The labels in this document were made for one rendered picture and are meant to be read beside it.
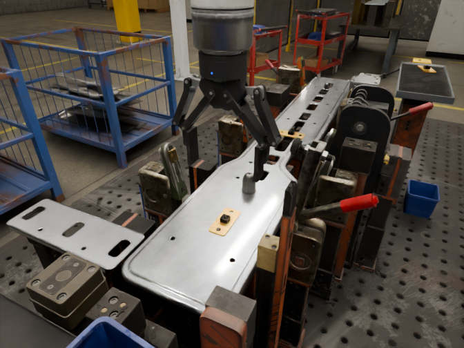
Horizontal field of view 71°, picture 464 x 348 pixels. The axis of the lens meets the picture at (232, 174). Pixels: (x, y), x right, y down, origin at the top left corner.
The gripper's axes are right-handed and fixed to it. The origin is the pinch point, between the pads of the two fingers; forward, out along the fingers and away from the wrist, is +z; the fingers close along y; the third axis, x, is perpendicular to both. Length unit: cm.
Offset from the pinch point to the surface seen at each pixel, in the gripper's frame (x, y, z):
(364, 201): 1.0, -24.8, -0.2
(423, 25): -797, -65, 68
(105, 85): -126, 162, 41
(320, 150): 1.5, -17.1, -7.6
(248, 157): -27.4, 6.3, 13.7
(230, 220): -0.5, -1.1, 13.5
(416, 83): -63, -32, -2
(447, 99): -51, -39, -2
